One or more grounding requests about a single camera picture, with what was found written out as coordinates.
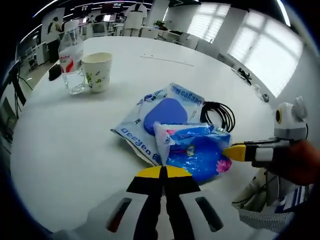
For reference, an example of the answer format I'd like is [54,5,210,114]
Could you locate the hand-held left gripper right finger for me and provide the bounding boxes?
[161,165,253,240]

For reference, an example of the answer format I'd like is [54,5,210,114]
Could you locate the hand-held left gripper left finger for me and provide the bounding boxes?
[53,166,165,240]

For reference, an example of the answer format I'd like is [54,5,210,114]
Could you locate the black cable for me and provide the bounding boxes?
[199,100,236,133]

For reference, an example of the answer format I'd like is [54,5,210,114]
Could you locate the small blue flower packet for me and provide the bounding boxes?
[153,121,234,185]

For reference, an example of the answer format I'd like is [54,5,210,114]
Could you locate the large white blue plastic package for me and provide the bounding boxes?
[110,82,206,168]

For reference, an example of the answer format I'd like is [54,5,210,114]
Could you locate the white paper cup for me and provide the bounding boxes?
[81,52,113,94]

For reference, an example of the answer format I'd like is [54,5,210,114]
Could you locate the clear plastic water bottle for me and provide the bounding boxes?
[57,20,87,96]

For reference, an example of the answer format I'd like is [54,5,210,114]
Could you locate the small black pouch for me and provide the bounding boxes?
[47,65,62,82]

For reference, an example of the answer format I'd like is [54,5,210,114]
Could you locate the black items on tabletop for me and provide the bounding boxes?
[236,66,254,85]

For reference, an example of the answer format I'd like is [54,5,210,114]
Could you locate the white tabletop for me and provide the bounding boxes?
[9,36,279,234]

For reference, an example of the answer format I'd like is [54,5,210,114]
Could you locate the person's right hand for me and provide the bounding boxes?
[251,139,318,186]

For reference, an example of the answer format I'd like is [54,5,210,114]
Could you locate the grey mesh fabric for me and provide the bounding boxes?
[238,208,296,235]

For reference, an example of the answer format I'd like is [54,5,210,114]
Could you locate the window with blinds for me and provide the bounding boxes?
[226,11,304,99]
[184,3,231,44]

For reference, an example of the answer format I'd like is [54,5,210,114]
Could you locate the green potted plant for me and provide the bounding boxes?
[152,19,168,31]

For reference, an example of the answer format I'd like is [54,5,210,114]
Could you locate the black tripod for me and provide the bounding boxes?
[4,61,34,119]

